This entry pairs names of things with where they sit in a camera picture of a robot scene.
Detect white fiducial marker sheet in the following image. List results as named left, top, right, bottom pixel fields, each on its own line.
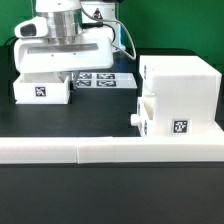
left=73, top=72, right=137, bottom=89

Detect white drawer cabinet box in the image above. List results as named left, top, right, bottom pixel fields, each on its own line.
left=139, top=55, right=221, bottom=137

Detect white drawer tray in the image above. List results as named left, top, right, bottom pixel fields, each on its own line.
left=13, top=73, right=70, bottom=104
left=130, top=95, right=155, bottom=137

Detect white L-shaped boundary rail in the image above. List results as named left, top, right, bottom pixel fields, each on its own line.
left=0, top=127, right=224, bottom=164

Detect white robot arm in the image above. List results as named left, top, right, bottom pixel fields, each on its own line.
left=14, top=0, right=114, bottom=85

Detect black cable bundle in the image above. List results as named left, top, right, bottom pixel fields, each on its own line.
left=79, top=6, right=138, bottom=62

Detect white front drawer tray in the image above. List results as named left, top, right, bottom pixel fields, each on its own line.
left=130, top=95, right=155, bottom=137

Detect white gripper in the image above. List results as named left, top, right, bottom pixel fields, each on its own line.
left=14, top=33, right=114, bottom=90

